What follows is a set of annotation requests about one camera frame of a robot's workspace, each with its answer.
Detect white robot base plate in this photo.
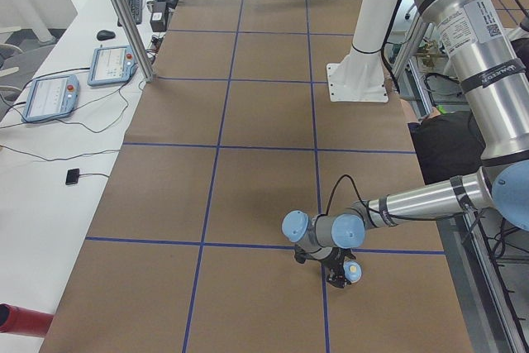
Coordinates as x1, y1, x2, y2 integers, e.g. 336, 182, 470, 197
326, 63, 388, 103

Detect blue teach pendant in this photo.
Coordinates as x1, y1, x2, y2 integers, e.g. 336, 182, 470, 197
21, 74, 79, 123
88, 45, 137, 87

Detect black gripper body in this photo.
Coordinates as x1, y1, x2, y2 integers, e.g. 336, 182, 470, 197
294, 245, 355, 289

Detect blue bell with cream button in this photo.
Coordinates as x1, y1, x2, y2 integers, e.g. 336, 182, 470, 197
343, 260, 362, 284

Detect black keyboard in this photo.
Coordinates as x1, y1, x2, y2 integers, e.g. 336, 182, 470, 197
126, 0, 143, 25

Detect black power adapter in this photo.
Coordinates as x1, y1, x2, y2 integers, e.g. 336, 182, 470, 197
150, 2, 169, 32

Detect near blue teach pendant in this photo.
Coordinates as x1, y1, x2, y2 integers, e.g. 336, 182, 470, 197
21, 74, 79, 123

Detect small black square device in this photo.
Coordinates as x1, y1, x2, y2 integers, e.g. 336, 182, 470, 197
65, 168, 80, 186

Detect black bag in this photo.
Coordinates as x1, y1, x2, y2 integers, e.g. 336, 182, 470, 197
408, 111, 485, 184

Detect red cylinder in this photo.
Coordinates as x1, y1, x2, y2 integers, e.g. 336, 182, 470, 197
1, 303, 54, 337

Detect far blue teach pendant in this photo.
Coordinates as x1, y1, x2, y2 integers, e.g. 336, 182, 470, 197
88, 45, 137, 87

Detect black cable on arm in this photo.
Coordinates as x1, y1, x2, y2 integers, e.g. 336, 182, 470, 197
320, 174, 373, 217

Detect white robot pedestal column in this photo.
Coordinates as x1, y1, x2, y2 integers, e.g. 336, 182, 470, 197
350, 0, 399, 66

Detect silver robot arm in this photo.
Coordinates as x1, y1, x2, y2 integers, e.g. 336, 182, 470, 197
282, 0, 528, 288

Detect black computer mouse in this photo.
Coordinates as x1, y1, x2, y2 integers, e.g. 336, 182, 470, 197
96, 30, 116, 41

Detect aluminium frame post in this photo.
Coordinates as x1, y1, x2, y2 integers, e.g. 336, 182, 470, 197
111, 0, 154, 83

